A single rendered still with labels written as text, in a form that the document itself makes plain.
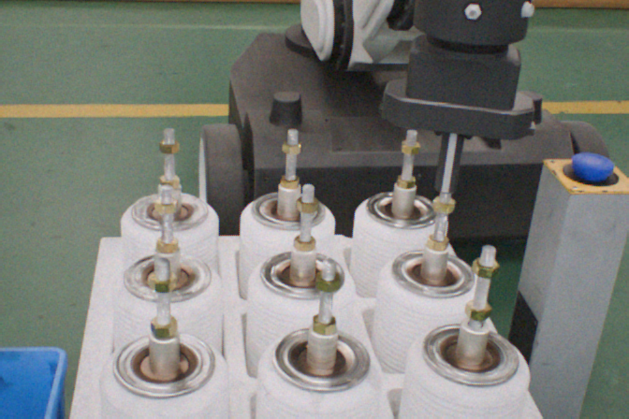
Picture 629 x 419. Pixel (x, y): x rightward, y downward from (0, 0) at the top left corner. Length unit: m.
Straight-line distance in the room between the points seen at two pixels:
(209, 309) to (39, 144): 0.95
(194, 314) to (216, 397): 0.11
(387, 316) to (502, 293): 0.49
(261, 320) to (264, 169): 0.41
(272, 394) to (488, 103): 0.28
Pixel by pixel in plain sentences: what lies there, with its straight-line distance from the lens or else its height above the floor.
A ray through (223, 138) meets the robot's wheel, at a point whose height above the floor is 0.20.
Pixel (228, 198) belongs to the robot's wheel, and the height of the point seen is 0.14.
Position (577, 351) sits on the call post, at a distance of 0.95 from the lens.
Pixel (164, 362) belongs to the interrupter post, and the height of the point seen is 0.26.
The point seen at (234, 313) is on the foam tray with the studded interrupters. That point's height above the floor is 0.18.
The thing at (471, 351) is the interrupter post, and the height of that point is 0.26.
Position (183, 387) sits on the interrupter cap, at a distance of 0.63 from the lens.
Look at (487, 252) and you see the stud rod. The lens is 0.63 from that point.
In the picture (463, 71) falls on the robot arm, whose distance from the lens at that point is 0.67.
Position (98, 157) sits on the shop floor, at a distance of 1.57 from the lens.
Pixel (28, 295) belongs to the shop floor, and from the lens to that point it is 1.20.
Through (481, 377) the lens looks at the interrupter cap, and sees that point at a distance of 0.67.
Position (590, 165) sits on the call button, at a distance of 0.86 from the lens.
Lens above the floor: 0.66
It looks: 27 degrees down
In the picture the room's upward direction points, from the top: 4 degrees clockwise
